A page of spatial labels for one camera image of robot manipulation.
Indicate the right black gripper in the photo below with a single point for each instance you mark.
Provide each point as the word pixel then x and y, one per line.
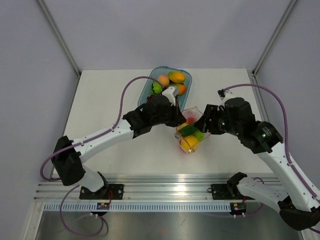
pixel 211 112

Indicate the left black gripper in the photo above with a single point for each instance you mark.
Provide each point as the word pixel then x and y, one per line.
pixel 177 119

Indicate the green guava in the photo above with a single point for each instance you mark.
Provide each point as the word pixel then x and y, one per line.
pixel 199 135

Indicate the green cucumber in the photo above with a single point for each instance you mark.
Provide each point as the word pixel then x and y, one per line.
pixel 187 130

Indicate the clear zip top bag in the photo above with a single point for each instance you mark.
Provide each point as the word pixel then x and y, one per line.
pixel 196 111

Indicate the yellow lemon front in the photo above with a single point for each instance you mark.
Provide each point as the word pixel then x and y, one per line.
pixel 189 144

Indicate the yellow lemon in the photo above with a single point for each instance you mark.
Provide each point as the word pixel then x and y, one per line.
pixel 182 126
pixel 189 144

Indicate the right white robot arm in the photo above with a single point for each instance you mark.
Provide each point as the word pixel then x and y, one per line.
pixel 299 204

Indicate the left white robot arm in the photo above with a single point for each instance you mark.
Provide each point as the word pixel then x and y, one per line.
pixel 70 155

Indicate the pale peach top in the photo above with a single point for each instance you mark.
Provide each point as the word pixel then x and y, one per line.
pixel 164 80

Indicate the green lime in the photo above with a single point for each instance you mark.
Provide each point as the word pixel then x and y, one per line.
pixel 156 88

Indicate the teal plastic fruit basket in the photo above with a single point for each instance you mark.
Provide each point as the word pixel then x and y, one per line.
pixel 155 73

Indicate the orange fruit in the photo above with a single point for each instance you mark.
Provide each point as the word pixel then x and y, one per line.
pixel 181 88

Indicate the orange yellow mango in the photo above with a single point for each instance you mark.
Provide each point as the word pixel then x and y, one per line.
pixel 176 77

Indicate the right control board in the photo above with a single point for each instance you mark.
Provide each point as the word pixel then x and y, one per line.
pixel 238 209

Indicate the control board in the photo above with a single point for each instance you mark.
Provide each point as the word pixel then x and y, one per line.
pixel 238 209
pixel 103 206

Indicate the left control board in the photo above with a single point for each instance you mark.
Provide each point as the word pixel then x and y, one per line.
pixel 103 206

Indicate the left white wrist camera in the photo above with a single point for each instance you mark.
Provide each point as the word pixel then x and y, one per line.
pixel 171 92

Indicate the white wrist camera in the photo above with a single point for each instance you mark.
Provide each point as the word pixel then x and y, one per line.
pixel 171 92
pixel 225 94

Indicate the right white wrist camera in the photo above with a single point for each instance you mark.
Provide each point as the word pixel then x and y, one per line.
pixel 225 94

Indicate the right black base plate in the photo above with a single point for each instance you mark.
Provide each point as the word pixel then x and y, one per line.
pixel 219 191

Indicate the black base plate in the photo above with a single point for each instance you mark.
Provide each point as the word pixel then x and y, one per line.
pixel 219 191
pixel 112 191

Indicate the aluminium mounting rail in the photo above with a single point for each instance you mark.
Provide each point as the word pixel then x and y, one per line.
pixel 154 188

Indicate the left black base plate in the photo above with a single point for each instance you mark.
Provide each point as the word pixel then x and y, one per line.
pixel 112 191

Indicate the white slotted cable duct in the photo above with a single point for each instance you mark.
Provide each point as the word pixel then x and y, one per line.
pixel 166 207

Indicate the left aluminium frame post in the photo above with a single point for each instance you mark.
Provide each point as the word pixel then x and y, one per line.
pixel 58 36

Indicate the aluminium frame post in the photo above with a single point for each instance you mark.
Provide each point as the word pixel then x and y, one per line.
pixel 275 36
pixel 58 36

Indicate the right aluminium frame post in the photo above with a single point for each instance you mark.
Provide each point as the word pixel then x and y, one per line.
pixel 275 36

